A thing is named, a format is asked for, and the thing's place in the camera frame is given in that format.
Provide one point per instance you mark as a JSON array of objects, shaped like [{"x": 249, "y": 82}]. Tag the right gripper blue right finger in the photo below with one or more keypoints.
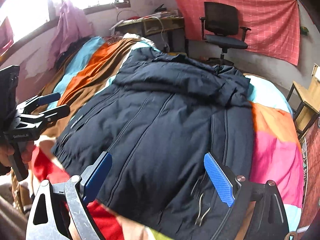
[{"x": 224, "y": 180}]

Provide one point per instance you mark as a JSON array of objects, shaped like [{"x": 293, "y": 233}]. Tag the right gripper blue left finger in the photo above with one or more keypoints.
[{"x": 94, "y": 176}]

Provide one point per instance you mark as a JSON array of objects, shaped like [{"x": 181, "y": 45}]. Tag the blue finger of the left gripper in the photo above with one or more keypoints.
[
  {"x": 41, "y": 120},
  {"x": 45, "y": 99}
]

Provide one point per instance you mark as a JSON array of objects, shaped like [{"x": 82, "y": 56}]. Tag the dark navy puffer jacket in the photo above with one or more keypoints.
[{"x": 158, "y": 119}]

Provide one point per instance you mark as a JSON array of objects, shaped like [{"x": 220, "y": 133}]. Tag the colourful patchwork bed quilt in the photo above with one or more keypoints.
[{"x": 276, "y": 150}]

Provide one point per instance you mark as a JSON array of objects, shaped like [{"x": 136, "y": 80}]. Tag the pink hanging cloth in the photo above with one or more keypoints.
[{"x": 72, "y": 26}]

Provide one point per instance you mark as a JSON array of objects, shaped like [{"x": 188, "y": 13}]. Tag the blue bicycle print curtain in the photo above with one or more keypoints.
[{"x": 311, "y": 194}]

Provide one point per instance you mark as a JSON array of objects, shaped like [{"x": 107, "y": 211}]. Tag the small wooden chair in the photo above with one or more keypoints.
[{"x": 307, "y": 111}]

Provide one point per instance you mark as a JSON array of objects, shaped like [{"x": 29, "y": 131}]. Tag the wooden desk with shelf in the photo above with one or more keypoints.
[{"x": 152, "y": 25}]

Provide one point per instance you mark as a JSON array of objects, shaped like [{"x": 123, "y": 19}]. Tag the black office swivel chair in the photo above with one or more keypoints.
[{"x": 220, "y": 27}]

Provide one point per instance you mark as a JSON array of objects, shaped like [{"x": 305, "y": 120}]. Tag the red checked wall cloth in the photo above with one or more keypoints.
[{"x": 274, "y": 24}]

